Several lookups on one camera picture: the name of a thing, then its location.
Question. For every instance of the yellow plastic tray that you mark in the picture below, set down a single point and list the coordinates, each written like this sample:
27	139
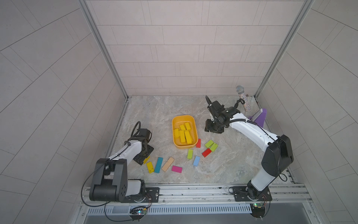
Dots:
181	120

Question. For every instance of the yellow block small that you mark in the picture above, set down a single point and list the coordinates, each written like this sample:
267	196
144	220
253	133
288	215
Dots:
146	160

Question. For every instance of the circuit board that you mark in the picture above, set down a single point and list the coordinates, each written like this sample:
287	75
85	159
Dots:
140	210
258	210

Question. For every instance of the light blue block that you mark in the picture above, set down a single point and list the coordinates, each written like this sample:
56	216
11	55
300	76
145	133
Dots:
196	161

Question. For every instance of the aluminium mounting rail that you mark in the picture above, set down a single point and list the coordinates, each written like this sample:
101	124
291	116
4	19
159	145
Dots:
172	194

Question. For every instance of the yellow block top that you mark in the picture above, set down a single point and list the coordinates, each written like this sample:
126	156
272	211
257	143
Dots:
187	125

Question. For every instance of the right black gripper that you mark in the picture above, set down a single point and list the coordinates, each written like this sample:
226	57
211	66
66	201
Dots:
214	126

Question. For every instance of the left circuit board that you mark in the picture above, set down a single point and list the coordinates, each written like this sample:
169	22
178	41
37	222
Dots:
140	210

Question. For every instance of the right circuit board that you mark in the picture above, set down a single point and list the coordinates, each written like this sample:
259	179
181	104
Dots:
258	210

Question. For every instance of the green block centre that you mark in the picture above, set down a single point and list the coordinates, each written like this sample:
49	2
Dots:
190	154

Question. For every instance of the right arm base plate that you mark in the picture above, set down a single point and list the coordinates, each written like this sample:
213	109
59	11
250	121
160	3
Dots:
250	194

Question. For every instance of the red block right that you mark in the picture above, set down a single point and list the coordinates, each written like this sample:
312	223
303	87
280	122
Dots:
206	152

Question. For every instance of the tan wooden block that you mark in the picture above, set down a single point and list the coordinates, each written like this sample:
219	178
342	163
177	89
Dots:
168	164

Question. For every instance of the magenta block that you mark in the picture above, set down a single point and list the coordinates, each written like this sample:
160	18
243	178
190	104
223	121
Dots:
177	169

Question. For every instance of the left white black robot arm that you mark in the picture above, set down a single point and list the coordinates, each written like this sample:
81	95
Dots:
110	182

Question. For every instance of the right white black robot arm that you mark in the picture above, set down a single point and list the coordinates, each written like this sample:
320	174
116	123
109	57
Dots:
278	154

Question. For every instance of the purple phone holder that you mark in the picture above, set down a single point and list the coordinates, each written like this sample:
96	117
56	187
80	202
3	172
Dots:
260	120

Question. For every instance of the light green block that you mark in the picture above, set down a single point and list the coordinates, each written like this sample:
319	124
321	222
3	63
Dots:
213	147
209	144

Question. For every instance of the teal block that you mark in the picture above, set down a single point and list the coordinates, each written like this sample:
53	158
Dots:
158	165

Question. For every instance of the red block by tray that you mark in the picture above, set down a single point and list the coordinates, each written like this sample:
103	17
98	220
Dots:
198	145

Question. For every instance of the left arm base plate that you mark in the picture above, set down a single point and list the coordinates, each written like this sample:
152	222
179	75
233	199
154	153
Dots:
150	195

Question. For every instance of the light green block upper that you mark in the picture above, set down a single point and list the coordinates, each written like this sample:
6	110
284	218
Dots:
209	144

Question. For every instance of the glitter microphone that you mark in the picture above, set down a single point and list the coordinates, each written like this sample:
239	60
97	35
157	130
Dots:
243	98

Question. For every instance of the yellow block diagonal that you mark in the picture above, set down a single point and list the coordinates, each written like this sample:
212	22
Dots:
189	138

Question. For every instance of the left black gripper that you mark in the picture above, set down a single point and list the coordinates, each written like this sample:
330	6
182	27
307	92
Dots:
147	153

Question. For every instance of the black microphone stand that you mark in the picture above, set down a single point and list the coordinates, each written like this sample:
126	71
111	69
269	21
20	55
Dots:
238	104

